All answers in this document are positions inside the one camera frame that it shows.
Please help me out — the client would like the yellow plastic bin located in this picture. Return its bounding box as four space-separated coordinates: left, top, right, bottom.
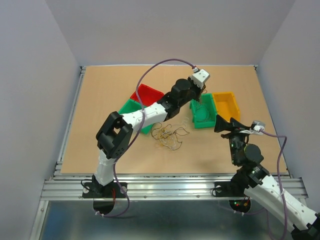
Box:
212 91 241 122

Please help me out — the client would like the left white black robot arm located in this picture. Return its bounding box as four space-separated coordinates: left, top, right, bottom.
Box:
94 75 209 197

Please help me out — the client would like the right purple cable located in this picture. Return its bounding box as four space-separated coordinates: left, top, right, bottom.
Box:
217 128 288 240

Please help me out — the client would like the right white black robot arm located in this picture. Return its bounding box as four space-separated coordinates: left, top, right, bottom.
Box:
211 115 320 240

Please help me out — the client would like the brown wire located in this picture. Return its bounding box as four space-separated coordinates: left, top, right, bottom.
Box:
194 83 213 124

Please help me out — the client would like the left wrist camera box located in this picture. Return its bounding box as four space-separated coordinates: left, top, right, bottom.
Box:
190 67 210 89

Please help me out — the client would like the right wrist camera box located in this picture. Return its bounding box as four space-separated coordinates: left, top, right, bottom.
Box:
239 120 266 135

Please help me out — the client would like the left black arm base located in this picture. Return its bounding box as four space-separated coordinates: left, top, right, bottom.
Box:
80 175 127 199

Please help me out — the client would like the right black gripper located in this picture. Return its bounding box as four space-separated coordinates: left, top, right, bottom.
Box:
213 113 251 165

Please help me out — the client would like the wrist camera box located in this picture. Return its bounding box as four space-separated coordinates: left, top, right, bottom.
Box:
190 67 210 89
239 120 266 135

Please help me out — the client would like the purple cable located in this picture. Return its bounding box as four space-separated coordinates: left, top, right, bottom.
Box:
217 128 288 240
94 58 200 219

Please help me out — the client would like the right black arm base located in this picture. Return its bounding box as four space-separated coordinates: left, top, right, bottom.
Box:
211 173 248 198

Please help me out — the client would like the aluminium frame rail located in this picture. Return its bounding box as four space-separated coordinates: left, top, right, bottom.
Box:
27 65 313 240

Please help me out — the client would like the red plastic bin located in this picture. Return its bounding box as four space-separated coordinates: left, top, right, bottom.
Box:
138 83 164 107

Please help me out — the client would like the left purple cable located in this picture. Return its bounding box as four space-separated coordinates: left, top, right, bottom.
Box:
94 58 200 219

